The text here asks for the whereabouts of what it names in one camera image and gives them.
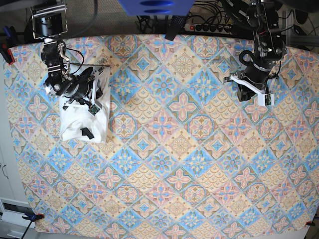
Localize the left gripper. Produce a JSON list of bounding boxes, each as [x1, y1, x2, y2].
[[223, 71, 275, 107]]

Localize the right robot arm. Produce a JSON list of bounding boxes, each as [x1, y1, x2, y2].
[[30, 0, 105, 116]]

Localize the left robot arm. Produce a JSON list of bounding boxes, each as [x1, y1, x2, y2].
[[223, 0, 286, 107]]

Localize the white cabinet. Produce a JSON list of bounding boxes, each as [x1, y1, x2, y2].
[[0, 59, 31, 234]]

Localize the black power strip red switch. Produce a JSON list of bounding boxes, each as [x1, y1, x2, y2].
[[184, 23, 232, 34]]

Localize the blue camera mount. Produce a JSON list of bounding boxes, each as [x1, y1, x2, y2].
[[119, 0, 195, 16]]

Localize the orange clamp right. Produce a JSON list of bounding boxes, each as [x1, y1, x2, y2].
[[306, 222, 315, 227]]

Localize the red blue clamp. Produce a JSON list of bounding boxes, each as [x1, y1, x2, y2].
[[0, 26, 15, 65]]

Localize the white printed T-shirt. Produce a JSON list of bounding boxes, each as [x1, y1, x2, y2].
[[59, 67, 111, 143]]

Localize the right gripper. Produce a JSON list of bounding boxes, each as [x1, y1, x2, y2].
[[62, 66, 105, 116]]

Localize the patterned tablecloth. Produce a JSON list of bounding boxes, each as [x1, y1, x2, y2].
[[4, 35, 319, 239]]

